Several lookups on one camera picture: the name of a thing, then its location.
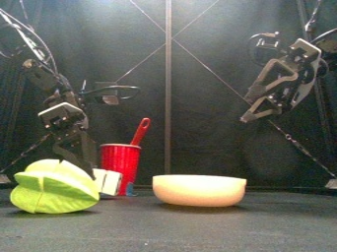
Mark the small white box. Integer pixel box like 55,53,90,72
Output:
91,167,126,197

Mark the red plastic cup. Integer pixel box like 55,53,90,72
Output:
99,143,142,197

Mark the green toy starfruit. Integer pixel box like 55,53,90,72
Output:
9,158,103,215

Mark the small blue toy piece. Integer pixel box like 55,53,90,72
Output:
126,182,138,197

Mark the white bowl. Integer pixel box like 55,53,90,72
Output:
151,173,249,208

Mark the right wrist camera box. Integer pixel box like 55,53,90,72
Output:
248,31,284,65

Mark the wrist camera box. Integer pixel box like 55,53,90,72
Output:
92,81,123,106
248,31,284,65

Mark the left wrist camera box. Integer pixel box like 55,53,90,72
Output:
92,81,123,106

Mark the red utensil handle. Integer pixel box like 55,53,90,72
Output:
129,117,153,147

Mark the vertical metal frame pole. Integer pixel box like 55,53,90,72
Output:
163,0,174,175

